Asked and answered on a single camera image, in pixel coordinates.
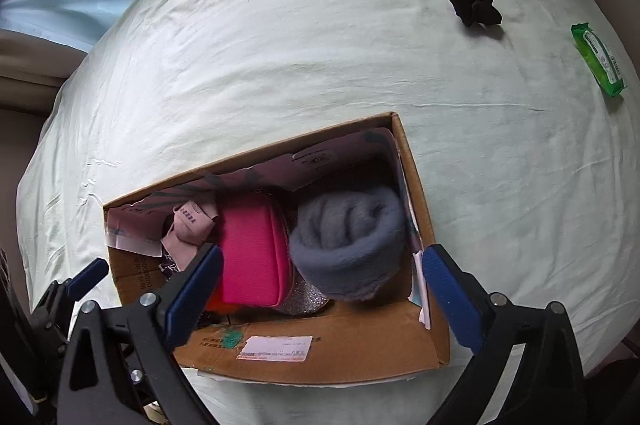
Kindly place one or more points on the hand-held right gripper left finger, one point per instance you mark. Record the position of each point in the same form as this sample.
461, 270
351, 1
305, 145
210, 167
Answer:
195, 295

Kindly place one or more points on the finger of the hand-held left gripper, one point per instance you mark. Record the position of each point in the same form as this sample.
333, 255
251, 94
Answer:
87, 277

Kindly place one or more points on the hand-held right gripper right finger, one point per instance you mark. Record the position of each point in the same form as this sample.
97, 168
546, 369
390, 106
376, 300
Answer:
450, 300

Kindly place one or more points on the orange pompom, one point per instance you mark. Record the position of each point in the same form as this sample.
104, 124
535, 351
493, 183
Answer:
216, 300

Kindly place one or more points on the pink zipper pouch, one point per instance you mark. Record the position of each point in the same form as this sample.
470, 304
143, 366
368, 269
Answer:
250, 255

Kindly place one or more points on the cardboard box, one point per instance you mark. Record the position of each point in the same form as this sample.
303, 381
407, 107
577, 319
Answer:
350, 345

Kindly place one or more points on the round glitter disc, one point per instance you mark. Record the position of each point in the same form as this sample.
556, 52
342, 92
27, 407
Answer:
305, 301

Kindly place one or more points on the grey fuzzy socks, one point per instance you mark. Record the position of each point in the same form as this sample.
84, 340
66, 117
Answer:
345, 235

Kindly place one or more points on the brown curtain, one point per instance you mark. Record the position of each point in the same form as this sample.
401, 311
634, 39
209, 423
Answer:
30, 65

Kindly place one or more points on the green wet wipes pack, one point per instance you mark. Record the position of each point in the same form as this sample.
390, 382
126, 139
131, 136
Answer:
600, 57

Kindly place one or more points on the black scrunchie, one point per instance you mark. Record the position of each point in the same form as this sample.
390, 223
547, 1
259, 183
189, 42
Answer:
475, 7

